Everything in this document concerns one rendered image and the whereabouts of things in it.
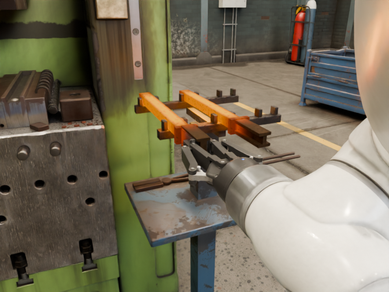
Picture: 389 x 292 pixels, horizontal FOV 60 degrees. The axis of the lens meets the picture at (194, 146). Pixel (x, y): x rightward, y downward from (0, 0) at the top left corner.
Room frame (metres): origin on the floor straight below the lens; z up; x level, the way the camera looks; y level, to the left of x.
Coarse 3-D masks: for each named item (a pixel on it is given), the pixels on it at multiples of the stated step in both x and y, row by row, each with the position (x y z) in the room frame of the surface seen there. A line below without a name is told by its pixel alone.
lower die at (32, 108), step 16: (0, 80) 1.12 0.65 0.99; (32, 80) 1.11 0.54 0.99; (48, 80) 1.13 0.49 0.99; (0, 96) 0.90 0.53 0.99; (32, 96) 0.90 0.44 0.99; (0, 112) 0.85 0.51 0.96; (16, 112) 0.86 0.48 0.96; (32, 112) 0.87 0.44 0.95; (48, 112) 0.93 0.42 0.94; (0, 128) 0.84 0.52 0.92
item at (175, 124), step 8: (144, 96) 0.89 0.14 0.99; (152, 96) 0.89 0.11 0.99; (144, 104) 0.88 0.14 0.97; (152, 104) 0.81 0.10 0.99; (160, 104) 0.81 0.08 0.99; (152, 112) 0.81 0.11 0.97; (160, 112) 0.74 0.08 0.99; (168, 112) 0.74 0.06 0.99; (160, 120) 0.74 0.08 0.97; (168, 120) 0.69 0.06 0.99; (176, 120) 0.69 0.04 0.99; (168, 128) 0.69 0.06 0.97; (176, 128) 0.62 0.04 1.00; (184, 128) 0.60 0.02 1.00; (192, 128) 0.60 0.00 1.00; (176, 136) 0.62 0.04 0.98; (192, 136) 0.57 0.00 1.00; (200, 136) 0.56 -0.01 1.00; (208, 136) 0.56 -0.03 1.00; (200, 144) 0.55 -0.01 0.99
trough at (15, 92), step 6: (24, 72) 1.23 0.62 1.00; (30, 72) 1.24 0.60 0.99; (18, 78) 1.11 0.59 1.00; (24, 78) 1.17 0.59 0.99; (18, 84) 1.08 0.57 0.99; (24, 84) 1.08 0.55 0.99; (12, 90) 0.97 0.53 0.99; (18, 90) 0.99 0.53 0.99; (6, 96) 0.87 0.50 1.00; (12, 96) 0.92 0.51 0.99; (18, 96) 0.92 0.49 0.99; (12, 102) 0.86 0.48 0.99
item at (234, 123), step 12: (192, 96) 0.89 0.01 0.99; (204, 108) 0.81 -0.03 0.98; (216, 108) 0.78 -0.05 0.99; (228, 120) 0.68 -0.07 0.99; (240, 120) 0.67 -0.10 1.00; (228, 132) 0.68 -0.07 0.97; (240, 132) 0.66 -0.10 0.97; (252, 132) 0.61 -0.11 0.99; (264, 132) 0.60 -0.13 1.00; (252, 144) 0.61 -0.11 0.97; (264, 144) 0.60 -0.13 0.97
